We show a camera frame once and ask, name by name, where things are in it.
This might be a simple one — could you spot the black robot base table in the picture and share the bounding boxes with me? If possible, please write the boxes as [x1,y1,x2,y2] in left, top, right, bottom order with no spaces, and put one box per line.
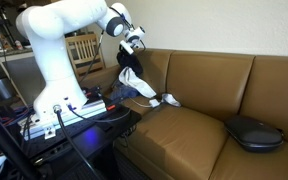
[15,96,143,169]

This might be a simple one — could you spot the small red white bottle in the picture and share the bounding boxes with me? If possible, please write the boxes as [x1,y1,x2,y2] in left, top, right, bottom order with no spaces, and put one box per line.
[14,39,24,51]

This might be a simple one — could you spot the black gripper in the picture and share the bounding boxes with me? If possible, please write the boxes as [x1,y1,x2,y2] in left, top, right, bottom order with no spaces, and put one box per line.
[117,42,133,60]

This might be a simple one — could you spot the white power adapter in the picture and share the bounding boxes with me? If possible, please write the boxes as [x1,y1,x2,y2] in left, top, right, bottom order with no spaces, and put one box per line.
[148,98,161,109]

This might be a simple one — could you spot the black oval hard case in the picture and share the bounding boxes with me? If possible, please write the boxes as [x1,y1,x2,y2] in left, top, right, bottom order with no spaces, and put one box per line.
[224,114,285,154]

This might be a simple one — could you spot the beige khaki pants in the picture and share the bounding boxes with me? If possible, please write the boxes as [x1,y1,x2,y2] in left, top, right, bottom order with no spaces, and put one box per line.
[118,66,158,99]

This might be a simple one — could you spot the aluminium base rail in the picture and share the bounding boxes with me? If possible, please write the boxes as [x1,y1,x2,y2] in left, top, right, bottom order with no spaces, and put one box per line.
[18,99,108,140]

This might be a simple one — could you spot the blue denim jeans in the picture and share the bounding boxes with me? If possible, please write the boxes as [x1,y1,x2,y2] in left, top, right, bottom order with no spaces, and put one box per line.
[109,81,142,101]

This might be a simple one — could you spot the black clamp orange handle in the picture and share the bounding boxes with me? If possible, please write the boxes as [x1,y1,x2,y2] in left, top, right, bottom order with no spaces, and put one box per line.
[105,95,127,112]
[83,86,103,99]

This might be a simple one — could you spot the white charger cable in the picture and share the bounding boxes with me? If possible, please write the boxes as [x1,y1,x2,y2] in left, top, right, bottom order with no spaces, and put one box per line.
[128,96,156,110]

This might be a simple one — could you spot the thin blue cable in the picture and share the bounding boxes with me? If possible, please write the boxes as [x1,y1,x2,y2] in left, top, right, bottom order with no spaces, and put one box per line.
[66,104,132,123]

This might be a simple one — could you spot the kitchen counter top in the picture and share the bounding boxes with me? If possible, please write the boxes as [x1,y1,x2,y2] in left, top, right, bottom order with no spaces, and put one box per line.
[0,46,35,64]

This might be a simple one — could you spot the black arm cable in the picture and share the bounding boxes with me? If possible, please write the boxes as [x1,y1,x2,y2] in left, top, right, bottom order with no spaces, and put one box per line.
[78,6,133,84]

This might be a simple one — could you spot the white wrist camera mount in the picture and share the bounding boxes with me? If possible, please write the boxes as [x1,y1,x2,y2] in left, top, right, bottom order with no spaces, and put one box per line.
[119,41,135,56]

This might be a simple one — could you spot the dark navy garment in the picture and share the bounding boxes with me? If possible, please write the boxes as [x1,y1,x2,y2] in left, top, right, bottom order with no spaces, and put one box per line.
[116,49,145,78]

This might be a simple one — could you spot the black tripod pole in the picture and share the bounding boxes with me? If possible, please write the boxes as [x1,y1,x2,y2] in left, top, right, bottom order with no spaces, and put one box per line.
[0,101,40,180]

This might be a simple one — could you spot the thick black base cable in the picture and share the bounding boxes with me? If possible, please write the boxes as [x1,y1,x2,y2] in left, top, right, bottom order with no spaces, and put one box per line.
[52,104,102,180]

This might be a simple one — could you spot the brown leather sofa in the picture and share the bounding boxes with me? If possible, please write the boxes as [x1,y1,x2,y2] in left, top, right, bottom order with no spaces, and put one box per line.
[78,47,288,180]

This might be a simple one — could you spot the white sock grey toe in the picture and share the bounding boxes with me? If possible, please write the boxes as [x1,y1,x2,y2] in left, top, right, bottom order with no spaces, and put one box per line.
[160,92,182,108]

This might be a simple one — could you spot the wooden slat-back chair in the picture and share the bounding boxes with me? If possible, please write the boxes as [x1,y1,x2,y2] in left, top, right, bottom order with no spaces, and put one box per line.
[64,33,107,80]

